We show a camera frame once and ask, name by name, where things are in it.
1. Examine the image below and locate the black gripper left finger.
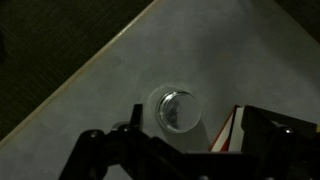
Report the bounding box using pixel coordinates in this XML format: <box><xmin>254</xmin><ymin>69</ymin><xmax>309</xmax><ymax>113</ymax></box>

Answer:
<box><xmin>76</xmin><ymin>103</ymin><xmax>183</xmax><ymax>180</ymax></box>

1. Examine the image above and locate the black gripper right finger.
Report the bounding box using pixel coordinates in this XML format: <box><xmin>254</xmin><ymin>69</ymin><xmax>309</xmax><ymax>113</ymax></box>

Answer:
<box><xmin>241</xmin><ymin>105</ymin><xmax>298</xmax><ymax>180</ymax></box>

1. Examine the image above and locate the silver round tin lid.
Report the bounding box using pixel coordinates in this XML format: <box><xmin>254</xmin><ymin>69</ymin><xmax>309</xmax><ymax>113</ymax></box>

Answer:
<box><xmin>157</xmin><ymin>90</ymin><xmax>202</xmax><ymax>134</ymax></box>

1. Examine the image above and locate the silver round tin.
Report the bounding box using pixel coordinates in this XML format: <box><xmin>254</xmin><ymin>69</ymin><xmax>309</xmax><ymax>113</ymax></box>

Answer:
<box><xmin>155</xmin><ymin>89</ymin><xmax>203</xmax><ymax>135</ymax></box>

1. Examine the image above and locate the grey wooden coffee table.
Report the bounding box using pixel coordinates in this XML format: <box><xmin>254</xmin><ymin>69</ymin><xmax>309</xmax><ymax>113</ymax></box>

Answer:
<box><xmin>0</xmin><ymin>0</ymin><xmax>320</xmax><ymax>180</ymax></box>

